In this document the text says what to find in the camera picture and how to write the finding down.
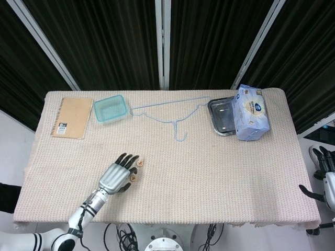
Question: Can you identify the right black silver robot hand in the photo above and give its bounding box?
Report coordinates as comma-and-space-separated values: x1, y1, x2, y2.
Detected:
298, 145, 335, 210

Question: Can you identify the dark metal tray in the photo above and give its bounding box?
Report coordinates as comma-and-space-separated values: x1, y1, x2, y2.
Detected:
207, 96, 238, 137

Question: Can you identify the black cable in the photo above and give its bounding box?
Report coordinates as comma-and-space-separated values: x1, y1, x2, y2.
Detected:
104, 223, 139, 251
201, 223, 225, 251

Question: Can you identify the light blue wire hanger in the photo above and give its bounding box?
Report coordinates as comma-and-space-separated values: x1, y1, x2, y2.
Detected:
128, 96, 210, 143

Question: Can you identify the beige cloth-covered table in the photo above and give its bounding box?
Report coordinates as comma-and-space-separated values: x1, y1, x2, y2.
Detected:
13, 89, 321, 228

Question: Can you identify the blue tissue pack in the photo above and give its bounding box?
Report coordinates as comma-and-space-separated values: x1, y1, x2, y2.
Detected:
231, 84, 271, 142

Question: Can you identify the grey upright frame post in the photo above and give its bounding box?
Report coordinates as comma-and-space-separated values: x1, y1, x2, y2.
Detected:
155, 0, 171, 90

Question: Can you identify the clear container teal lid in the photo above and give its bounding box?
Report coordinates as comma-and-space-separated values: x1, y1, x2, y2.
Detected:
93, 95, 129, 126

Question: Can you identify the black pleated curtain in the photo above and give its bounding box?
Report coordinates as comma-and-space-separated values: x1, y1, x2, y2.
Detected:
0, 0, 335, 136

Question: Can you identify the grey slanted frame post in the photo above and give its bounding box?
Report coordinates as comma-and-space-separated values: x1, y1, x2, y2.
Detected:
7, 0, 80, 91
231, 0, 286, 90

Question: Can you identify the grey robot torso base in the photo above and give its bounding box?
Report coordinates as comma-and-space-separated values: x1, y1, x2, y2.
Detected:
130, 223, 201, 251

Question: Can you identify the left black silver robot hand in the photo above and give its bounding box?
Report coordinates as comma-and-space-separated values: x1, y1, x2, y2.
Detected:
98, 153, 140, 196

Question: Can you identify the brown spiral notebook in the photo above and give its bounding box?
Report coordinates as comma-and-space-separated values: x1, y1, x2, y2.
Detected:
50, 97, 95, 140

